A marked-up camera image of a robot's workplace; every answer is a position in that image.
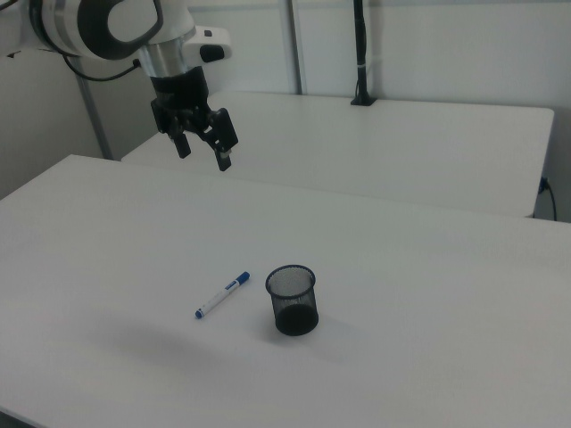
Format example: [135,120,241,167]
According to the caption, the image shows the white marker with blue cap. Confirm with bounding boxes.
[194,270,252,320]

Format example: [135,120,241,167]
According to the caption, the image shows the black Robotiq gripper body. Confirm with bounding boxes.
[149,66,211,122]

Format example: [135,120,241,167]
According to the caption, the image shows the white rectangular table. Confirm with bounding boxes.
[120,91,556,219]

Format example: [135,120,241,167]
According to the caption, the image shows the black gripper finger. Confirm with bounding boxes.
[191,107,239,173]
[150,99,194,161]

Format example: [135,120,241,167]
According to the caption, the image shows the black cable with blue plug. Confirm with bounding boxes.
[538,176,559,222]

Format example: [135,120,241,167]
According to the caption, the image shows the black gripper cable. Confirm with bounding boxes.
[60,53,143,83]

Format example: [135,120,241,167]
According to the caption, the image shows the aluminium frame post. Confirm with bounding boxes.
[285,0,310,95]

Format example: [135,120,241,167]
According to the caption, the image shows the black mesh pen cup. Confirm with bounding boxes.
[265,265,320,336]

